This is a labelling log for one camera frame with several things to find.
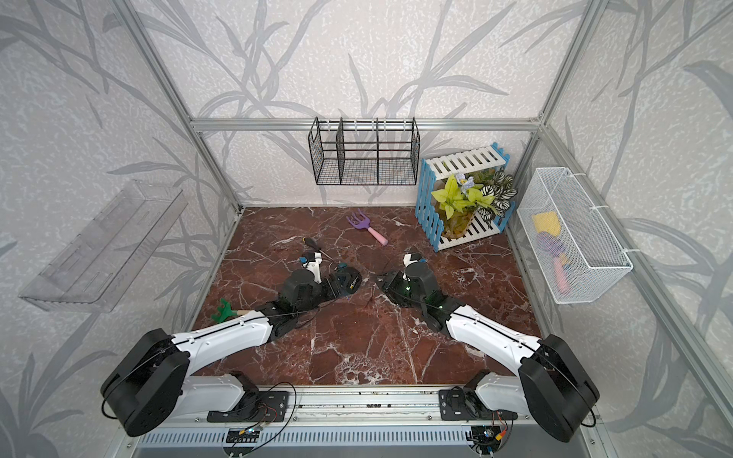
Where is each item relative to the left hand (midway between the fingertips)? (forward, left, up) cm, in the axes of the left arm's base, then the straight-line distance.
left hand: (347, 278), depth 84 cm
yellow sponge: (+14, -61, +10) cm, 63 cm away
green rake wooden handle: (-5, +40, -14) cm, 43 cm away
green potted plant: (+23, -43, +14) cm, 51 cm away
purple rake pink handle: (+33, -3, -13) cm, 36 cm away
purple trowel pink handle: (+7, -60, +9) cm, 61 cm away
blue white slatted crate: (+36, -34, +14) cm, 51 cm away
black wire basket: (+48, -4, +11) cm, 49 cm away
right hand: (-2, -8, +4) cm, 9 cm away
